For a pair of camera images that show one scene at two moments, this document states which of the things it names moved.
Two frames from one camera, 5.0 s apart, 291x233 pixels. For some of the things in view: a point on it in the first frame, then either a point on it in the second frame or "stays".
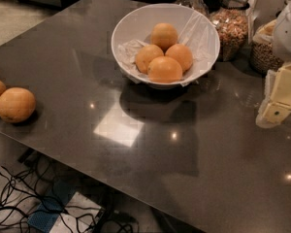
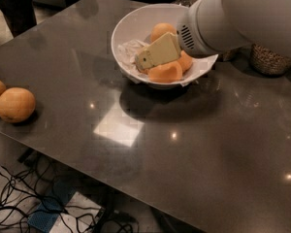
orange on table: (16, 105) stays
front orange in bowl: (164, 70) stays
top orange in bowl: (164, 35) stays
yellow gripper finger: (285, 92) -> (164, 49)
